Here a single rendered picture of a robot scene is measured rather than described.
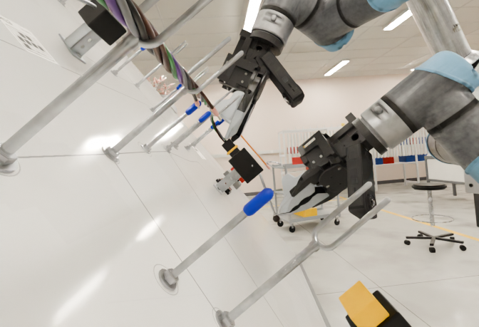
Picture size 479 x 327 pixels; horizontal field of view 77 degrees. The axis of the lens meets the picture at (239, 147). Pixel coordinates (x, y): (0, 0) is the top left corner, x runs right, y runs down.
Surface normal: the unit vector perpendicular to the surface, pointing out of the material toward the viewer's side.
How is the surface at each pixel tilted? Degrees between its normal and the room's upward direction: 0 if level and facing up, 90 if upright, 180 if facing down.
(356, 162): 62
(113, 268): 54
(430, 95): 96
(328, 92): 90
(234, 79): 88
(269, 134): 90
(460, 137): 107
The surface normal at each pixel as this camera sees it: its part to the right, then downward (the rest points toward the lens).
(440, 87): -0.36, 0.06
